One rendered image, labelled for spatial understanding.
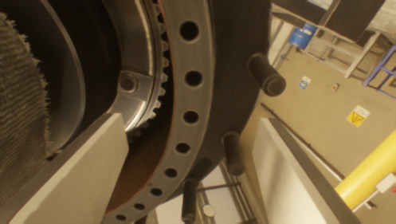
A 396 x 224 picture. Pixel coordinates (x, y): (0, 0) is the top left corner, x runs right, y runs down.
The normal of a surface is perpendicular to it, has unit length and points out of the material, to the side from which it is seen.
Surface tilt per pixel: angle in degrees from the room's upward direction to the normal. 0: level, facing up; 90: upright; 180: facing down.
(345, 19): 90
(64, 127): 90
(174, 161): 90
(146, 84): 90
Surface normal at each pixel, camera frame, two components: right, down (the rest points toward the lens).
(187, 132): -0.02, 0.49
